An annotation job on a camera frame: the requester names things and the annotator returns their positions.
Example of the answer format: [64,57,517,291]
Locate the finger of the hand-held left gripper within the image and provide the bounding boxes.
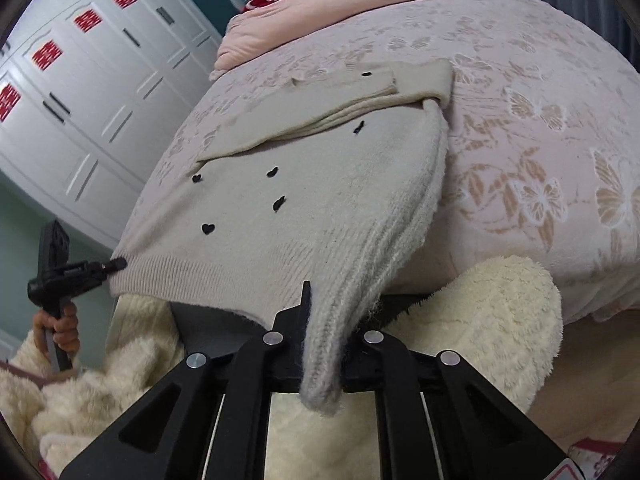
[75,257,127,281]

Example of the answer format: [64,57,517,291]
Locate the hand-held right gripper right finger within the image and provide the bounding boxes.
[342,294,586,480]

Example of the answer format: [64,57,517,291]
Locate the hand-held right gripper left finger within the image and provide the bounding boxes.
[59,281,313,480]

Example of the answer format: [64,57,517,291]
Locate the beige knit sweater black hearts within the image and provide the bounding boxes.
[109,58,455,418]

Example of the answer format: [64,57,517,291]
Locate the person's left hand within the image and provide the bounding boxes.
[33,302,82,358]

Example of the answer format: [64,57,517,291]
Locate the cream fluffy fleece garment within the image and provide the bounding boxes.
[30,256,562,480]

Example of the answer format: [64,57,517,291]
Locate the cream fluffy fleece sleeve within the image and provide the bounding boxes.
[0,331,86,463]

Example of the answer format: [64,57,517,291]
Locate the white wardrobe with red decals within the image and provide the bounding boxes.
[0,0,224,250]

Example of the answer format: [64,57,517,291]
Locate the pink floral bed blanket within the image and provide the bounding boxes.
[120,0,640,322]

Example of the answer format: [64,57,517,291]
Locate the pink folded quilt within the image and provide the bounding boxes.
[209,0,533,81]

